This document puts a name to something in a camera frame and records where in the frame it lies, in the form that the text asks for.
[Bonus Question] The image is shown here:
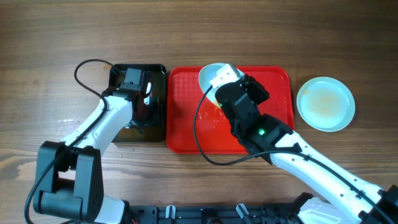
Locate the white plate with sauce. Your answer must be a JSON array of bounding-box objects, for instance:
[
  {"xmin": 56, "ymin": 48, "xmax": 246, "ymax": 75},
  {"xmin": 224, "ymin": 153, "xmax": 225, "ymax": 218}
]
[{"xmin": 198, "ymin": 63, "xmax": 244, "ymax": 107}]

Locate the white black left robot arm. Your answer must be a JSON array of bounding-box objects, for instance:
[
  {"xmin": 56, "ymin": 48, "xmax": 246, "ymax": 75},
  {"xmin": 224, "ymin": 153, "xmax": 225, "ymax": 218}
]
[{"xmin": 24, "ymin": 95, "xmax": 138, "ymax": 223}]

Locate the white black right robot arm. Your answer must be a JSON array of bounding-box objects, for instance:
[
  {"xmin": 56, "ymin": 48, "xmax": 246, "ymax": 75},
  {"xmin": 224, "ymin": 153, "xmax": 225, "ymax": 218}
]
[{"xmin": 210, "ymin": 74, "xmax": 397, "ymax": 223}]

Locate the black tray with water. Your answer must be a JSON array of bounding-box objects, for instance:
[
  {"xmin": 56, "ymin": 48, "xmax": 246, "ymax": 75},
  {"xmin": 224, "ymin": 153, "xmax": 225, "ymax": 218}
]
[{"xmin": 103, "ymin": 63, "xmax": 167, "ymax": 142}]

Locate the red plastic tray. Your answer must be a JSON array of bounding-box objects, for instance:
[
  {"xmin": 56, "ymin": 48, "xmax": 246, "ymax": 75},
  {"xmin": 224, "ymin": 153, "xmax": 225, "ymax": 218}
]
[{"xmin": 166, "ymin": 66, "xmax": 295, "ymax": 154}]

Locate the cleaned white plate at side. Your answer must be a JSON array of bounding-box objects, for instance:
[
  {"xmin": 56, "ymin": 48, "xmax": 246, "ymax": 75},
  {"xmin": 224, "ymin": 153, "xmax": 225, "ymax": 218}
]
[{"xmin": 296, "ymin": 77, "xmax": 356, "ymax": 133}]

